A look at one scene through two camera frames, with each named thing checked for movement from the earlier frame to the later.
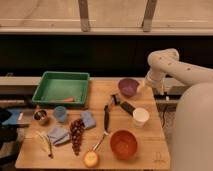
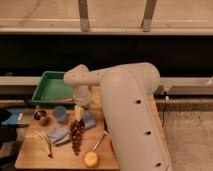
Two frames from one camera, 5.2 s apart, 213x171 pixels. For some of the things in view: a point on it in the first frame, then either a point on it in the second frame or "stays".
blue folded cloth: (59, 135) stays
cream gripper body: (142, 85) to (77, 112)
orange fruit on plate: (91, 158) stays
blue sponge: (88, 119) stays
